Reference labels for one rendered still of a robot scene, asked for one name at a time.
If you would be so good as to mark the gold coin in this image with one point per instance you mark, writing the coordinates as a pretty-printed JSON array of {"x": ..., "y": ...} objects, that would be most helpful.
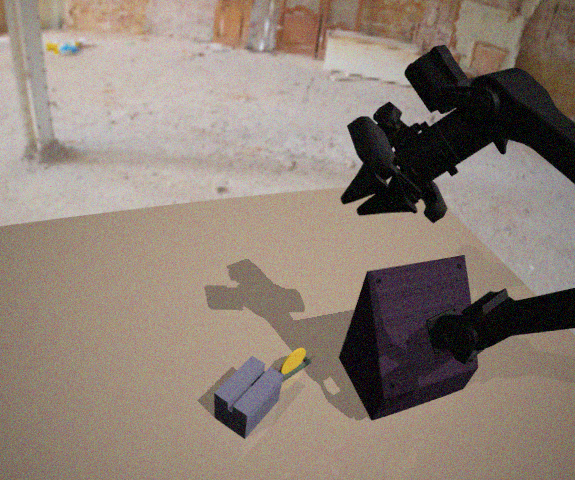
[{"x": 293, "y": 360}]

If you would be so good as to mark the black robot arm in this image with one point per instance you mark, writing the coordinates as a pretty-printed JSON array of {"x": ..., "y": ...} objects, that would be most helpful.
[{"x": 506, "y": 105}]

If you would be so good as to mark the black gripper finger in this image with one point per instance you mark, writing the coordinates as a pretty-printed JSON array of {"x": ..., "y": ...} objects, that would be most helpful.
[
  {"x": 391, "y": 200},
  {"x": 365, "y": 184}
]

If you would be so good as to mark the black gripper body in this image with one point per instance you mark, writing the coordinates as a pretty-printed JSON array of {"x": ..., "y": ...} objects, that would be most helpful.
[{"x": 421, "y": 160}]

